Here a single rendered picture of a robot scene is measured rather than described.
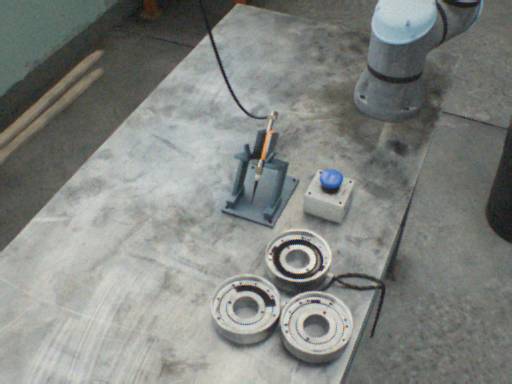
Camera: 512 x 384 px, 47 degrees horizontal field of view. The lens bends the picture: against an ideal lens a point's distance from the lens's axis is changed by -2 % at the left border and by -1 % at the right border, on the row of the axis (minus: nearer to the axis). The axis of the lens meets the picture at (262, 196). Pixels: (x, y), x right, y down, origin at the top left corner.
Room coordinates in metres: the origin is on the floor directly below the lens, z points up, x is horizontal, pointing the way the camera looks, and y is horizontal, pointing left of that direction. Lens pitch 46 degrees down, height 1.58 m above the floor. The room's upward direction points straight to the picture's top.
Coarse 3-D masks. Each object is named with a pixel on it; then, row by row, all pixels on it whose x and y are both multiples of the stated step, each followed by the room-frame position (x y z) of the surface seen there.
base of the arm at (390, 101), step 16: (368, 64) 1.03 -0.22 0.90; (368, 80) 1.02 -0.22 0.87; (384, 80) 0.99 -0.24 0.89; (400, 80) 0.98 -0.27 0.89; (416, 80) 0.99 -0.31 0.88; (368, 96) 0.99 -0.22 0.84; (384, 96) 0.98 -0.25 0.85; (400, 96) 0.97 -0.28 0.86; (416, 96) 0.99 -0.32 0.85; (368, 112) 0.98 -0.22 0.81; (384, 112) 0.96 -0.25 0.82; (400, 112) 0.96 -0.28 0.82; (416, 112) 0.98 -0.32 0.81
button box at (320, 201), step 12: (312, 180) 0.74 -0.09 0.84; (348, 180) 0.74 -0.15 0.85; (312, 192) 0.71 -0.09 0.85; (324, 192) 0.71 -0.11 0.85; (336, 192) 0.71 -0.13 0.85; (348, 192) 0.71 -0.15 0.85; (312, 204) 0.70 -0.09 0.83; (324, 204) 0.69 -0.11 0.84; (336, 204) 0.68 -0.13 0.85; (348, 204) 0.72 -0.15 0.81; (324, 216) 0.69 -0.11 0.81; (336, 216) 0.68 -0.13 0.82
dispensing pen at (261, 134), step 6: (270, 114) 0.79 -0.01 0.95; (276, 114) 0.79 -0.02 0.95; (270, 120) 0.78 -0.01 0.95; (270, 126) 0.78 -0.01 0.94; (258, 132) 0.76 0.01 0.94; (264, 132) 0.76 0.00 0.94; (258, 138) 0.76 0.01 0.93; (264, 138) 0.75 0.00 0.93; (258, 144) 0.75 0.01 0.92; (258, 150) 0.74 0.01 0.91; (252, 156) 0.74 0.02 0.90; (258, 156) 0.74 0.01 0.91; (258, 162) 0.74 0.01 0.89; (264, 162) 0.74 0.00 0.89; (258, 168) 0.74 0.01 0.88; (258, 174) 0.73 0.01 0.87; (258, 180) 0.73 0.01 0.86; (252, 198) 0.71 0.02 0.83
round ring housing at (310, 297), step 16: (288, 304) 0.49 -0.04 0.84; (304, 304) 0.50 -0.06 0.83; (336, 304) 0.49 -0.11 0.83; (288, 320) 0.47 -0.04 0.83; (304, 320) 0.47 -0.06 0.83; (320, 320) 0.48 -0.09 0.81; (352, 320) 0.46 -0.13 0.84; (288, 336) 0.44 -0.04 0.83; (304, 336) 0.44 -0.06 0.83; (304, 352) 0.41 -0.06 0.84; (320, 352) 0.41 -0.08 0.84; (336, 352) 0.41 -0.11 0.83
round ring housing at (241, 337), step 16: (224, 288) 0.52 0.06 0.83; (272, 288) 0.52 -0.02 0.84; (240, 304) 0.51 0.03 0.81; (256, 304) 0.50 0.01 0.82; (240, 320) 0.47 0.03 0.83; (256, 320) 0.47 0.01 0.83; (272, 320) 0.46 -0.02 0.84; (224, 336) 0.45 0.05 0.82; (240, 336) 0.44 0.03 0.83; (256, 336) 0.44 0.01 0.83
